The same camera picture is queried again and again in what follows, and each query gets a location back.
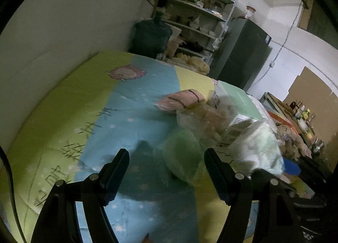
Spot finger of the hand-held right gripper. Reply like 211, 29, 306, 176
280, 157, 333, 188

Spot pale pink bag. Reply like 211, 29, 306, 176
166, 37, 184, 57

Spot cartoon printed bed sheet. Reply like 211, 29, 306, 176
0, 51, 315, 243

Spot white shelf unit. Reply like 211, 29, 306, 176
156, 0, 237, 61

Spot clear plastic bag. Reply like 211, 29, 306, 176
176, 82, 238, 149

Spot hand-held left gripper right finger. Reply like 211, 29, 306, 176
204, 148, 315, 243

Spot yellow fluffy pile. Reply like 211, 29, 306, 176
169, 53, 210, 75

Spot blue water jug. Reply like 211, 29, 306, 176
131, 12, 173, 59

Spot cluster of bottles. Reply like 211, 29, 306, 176
289, 101, 317, 138

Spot green soft ball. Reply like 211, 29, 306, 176
162, 130, 205, 184

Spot pink rolled towel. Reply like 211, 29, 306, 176
156, 89, 205, 114

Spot cardboard sheets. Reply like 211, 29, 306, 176
282, 66, 338, 138

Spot green cardboard box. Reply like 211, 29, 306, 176
209, 81, 262, 149

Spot wall cable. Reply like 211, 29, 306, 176
264, 3, 303, 75

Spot dark refrigerator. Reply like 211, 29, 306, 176
211, 18, 272, 90

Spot beige plush toy pink dress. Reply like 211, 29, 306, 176
276, 124, 312, 159

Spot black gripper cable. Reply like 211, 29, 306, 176
0, 145, 27, 243

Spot cardboard box with orange rim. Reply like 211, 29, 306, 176
265, 110, 301, 138

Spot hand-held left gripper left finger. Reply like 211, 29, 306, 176
30, 148, 130, 243

